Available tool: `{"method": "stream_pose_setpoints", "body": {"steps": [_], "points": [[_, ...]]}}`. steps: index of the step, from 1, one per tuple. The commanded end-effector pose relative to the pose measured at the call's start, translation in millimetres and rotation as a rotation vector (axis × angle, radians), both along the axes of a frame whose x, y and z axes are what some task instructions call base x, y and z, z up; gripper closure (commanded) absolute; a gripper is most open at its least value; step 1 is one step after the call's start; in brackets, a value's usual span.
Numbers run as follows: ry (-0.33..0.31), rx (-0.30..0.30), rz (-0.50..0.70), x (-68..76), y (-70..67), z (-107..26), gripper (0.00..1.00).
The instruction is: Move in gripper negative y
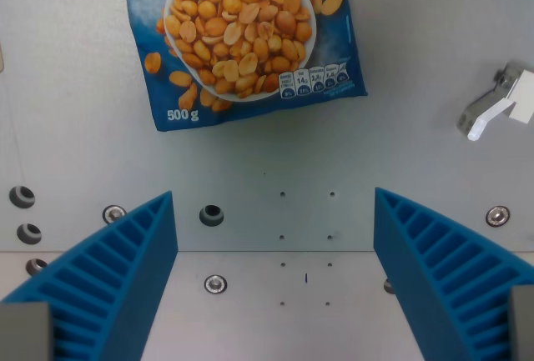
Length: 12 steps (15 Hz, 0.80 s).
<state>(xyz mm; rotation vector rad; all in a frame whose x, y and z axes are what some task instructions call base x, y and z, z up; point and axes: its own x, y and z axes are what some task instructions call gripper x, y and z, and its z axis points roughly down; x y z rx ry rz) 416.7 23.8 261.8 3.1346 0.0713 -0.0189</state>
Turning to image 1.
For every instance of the silver hex bolt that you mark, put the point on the silver hex bolt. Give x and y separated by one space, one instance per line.
215 284
497 215
113 213

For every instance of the blue peanut bag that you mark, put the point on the blue peanut bag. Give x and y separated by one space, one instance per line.
246 40

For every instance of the grey metal bracket with white clip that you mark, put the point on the grey metal bracket with white clip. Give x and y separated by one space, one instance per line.
498 100

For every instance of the beige wooden object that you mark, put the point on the beige wooden object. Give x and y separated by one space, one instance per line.
1 57

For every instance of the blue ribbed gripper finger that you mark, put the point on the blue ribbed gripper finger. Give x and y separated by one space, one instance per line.
434 269
112 269

